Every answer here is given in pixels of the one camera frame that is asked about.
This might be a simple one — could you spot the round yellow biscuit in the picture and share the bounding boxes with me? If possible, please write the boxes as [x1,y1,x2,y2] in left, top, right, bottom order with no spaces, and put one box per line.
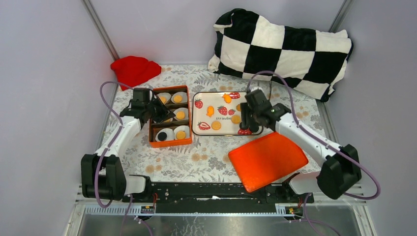
[158,96,167,104]
[231,115,241,124]
[211,121,222,130]
[176,111,186,120]
[173,94,182,103]
[176,130,187,140]

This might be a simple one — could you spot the metal tongs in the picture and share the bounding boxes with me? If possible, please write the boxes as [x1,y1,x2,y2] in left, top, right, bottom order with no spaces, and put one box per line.
[256,81,272,100]

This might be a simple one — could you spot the black sandwich cookie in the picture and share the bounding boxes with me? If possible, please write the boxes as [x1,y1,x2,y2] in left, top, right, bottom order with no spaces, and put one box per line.
[157,132,168,142]

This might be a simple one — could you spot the orange cookie box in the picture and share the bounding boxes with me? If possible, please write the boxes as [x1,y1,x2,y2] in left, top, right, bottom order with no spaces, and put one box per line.
[149,85,192,148]

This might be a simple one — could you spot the white strawberry tray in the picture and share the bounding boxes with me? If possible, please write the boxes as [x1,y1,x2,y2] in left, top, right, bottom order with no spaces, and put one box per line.
[192,91,263,136]

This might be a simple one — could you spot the orange box lid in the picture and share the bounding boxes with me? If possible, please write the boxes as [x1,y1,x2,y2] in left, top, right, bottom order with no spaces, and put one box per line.
[228,132,309,193]

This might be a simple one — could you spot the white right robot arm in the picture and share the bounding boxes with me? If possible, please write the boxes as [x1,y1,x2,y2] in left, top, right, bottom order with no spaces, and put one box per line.
[242,88,361,203]

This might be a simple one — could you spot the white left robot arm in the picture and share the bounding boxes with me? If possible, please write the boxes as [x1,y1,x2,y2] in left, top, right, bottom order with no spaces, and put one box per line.
[81,88,174,207]

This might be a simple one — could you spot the white paper cup liner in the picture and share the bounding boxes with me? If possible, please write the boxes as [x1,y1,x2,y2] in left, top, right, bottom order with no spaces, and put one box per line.
[157,92,171,104]
[174,125,190,140]
[171,91,188,104]
[174,108,189,121]
[155,128,175,142]

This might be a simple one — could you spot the orange fish cookie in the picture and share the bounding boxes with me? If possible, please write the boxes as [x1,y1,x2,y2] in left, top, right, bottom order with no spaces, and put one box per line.
[206,106,214,117]
[222,93,232,104]

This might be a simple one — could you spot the red knit hat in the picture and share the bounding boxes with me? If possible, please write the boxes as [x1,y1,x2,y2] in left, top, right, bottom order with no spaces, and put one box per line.
[110,56,162,91]

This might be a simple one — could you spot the black white checkered pillow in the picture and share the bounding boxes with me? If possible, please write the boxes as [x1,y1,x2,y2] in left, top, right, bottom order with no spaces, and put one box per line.
[208,8,354,102]

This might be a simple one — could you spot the floral tablecloth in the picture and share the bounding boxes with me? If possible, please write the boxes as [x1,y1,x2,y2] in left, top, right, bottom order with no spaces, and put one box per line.
[121,65,325,182]

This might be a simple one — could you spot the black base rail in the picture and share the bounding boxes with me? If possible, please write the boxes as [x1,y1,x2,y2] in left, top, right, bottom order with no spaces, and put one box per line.
[133,182,307,204]

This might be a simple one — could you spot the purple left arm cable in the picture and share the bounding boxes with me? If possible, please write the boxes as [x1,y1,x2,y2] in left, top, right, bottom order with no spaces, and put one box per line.
[94,81,154,236]

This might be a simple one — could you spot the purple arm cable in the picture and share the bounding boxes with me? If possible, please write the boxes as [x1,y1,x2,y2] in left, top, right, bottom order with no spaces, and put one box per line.
[246,70,382,236]
[94,81,154,236]

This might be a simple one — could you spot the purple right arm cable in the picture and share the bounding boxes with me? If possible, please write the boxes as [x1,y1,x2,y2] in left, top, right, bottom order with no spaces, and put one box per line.
[246,70,382,236]

